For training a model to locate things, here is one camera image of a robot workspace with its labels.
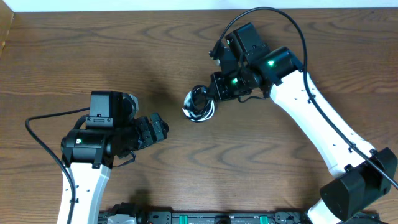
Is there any wooden side panel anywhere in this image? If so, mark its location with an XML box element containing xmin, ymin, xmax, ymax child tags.
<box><xmin>0</xmin><ymin>0</ymin><xmax>14</xmax><ymax>55</ymax></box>

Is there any white cable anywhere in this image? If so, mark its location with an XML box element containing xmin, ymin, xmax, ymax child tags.
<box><xmin>182</xmin><ymin>90</ymin><xmax>216</xmax><ymax>123</ymax></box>

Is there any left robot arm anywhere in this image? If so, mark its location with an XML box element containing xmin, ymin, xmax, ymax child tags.
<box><xmin>57</xmin><ymin>91</ymin><xmax>169</xmax><ymax>223</ymax></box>

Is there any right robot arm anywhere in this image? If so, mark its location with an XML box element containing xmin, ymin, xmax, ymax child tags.
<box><xmin>210</xmin><ymin>23</ymin><xmax>397</xmax><ymax>223</ymax></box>

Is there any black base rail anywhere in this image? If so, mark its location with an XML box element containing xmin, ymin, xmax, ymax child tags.
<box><xmin>99</xmin><ymin>202</ymin><xmax>382</xmax><ymax>224</ymax></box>

